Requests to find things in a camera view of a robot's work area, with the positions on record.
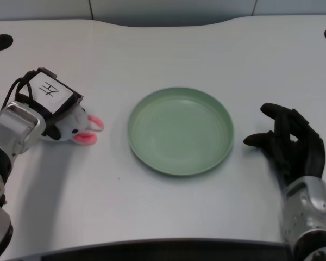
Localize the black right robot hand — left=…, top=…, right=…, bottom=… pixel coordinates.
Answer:
left=243, top=102, right=326, bottom=187

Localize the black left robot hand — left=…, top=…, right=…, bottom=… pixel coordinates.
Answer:
left=15, top=67, right=84, bottom=141

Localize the white plush rabbit doll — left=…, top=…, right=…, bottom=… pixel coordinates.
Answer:
left=50, top=105, right=105, bottom=146

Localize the green round plate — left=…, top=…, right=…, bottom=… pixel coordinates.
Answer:
left=127, top=86, right=235, bottom=178

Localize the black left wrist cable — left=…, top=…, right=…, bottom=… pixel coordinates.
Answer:
left=4, top=71, right=35, bottom=107

